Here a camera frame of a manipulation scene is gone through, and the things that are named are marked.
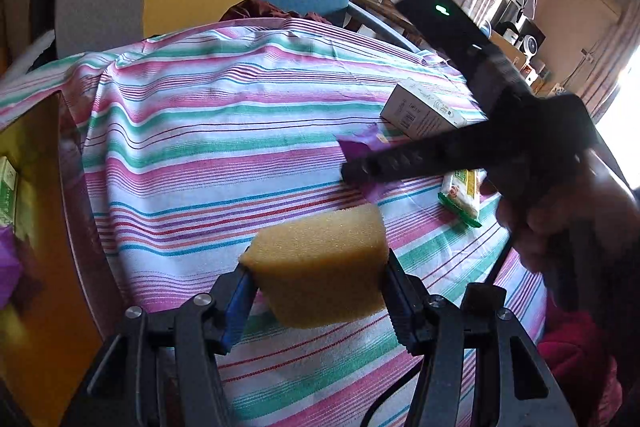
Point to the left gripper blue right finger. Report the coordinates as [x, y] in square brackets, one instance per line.
[513, 384]

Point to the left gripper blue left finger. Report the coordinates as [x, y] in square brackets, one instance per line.
[125, 383]

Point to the green snack pack Weidan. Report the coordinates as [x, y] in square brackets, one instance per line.
[460, 194]

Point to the purple snack wrapper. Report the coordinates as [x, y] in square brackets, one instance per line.
[361, 145]

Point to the yellow sponge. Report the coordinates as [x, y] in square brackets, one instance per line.
[323, 269]

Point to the small green box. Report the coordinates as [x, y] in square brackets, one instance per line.
[8, 192]

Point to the cracker pack black stripe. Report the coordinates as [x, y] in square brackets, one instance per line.
[11, 269]

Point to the person right hand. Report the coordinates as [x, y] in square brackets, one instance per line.
[593, 219]

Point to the white fan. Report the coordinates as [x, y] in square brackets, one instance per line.
[529, 46]

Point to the cream tea box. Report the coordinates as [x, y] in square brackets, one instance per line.
[420, 109]

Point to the yellow storage bin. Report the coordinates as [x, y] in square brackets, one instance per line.
[48, 337]

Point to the wooden side table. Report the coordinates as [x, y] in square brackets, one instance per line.
[389, 13]

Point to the striped bed sheet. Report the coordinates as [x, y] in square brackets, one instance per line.
[191, 143]

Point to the maroon cloth on chair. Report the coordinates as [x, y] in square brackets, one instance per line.
[265, 9]

